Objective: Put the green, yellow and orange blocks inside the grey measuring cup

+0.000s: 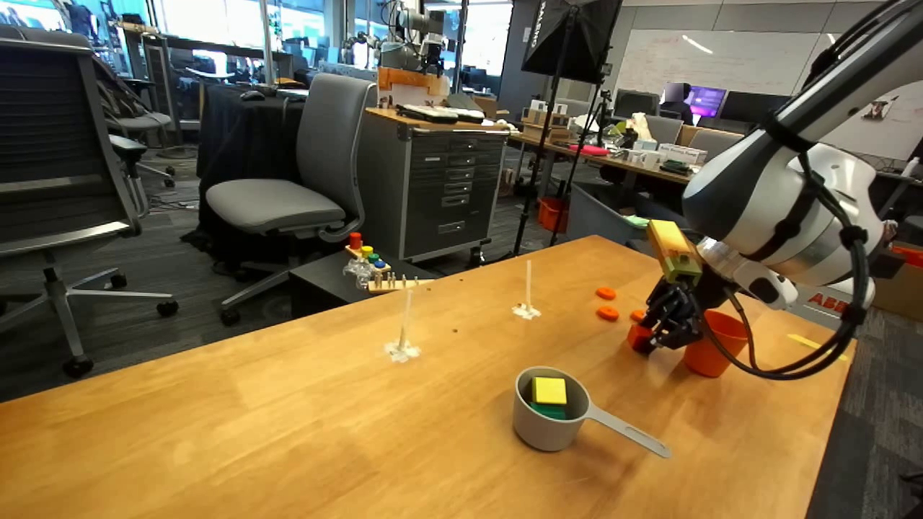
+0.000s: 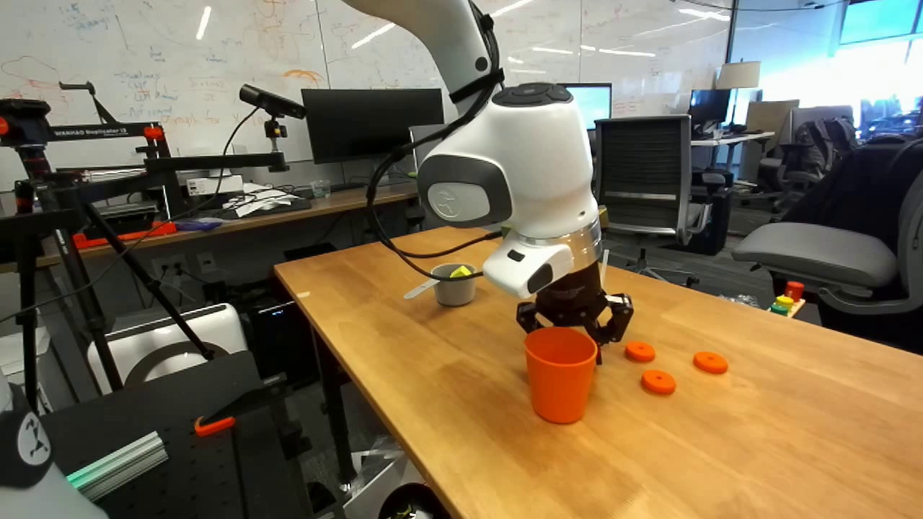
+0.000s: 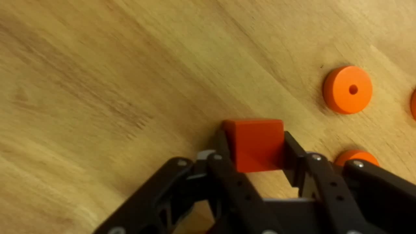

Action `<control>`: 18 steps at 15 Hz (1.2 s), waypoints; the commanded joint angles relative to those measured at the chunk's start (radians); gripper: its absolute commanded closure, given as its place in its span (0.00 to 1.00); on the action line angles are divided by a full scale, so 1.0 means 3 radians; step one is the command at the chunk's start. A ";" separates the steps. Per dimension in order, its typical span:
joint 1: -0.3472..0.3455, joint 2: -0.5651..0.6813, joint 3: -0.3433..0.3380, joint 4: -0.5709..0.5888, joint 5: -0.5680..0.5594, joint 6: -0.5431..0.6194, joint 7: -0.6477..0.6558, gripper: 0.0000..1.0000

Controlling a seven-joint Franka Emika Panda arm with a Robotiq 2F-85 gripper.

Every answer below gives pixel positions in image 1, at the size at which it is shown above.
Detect grey measuring cup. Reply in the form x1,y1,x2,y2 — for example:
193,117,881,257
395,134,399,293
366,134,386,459
512,365,676,461

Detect orange plastic cup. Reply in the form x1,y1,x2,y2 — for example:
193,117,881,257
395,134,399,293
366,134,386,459
679,307,757,379

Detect orange box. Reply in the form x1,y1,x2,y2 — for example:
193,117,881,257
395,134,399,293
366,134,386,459
376,66,450,108

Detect low dark side table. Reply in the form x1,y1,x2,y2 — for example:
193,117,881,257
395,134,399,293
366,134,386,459
285,251,445,319

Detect grey drawer cabinet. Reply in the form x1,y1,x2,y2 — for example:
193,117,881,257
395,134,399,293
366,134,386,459
359,105,512,267

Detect orange bucket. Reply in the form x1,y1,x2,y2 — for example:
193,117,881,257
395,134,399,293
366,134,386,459
538,196,572,237

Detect white peg stand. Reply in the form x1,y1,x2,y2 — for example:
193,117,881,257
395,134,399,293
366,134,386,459
512,257,543,323
385,281,424,365

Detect colourful stacking toy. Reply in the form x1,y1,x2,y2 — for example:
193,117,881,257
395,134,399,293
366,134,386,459
344,228,435,297

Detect yellow block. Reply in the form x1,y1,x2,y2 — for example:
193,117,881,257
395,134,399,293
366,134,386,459
530,375,572,408

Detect dark draped cover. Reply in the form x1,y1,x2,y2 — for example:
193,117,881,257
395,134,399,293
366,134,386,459
197,79,311,196

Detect white ABB machine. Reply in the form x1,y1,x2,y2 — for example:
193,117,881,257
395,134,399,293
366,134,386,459
796,281,875,333

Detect purple lit monitor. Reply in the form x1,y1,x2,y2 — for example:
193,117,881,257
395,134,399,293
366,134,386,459
688,84,731,124

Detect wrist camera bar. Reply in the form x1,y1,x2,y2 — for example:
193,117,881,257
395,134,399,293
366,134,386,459
644,215,706,287

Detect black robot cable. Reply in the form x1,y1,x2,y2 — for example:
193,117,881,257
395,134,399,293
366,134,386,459
695,133,875,382

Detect black mesh office chair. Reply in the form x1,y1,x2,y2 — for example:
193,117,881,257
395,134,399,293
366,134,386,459
0,35,181,379

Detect black softbox light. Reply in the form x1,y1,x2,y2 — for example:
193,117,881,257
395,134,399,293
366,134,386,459
509,0,628,257

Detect grey office chair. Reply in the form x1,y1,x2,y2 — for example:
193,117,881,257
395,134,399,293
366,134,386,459
202,72,379,324

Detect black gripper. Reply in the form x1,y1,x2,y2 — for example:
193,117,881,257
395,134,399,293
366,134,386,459
633,271,724,358

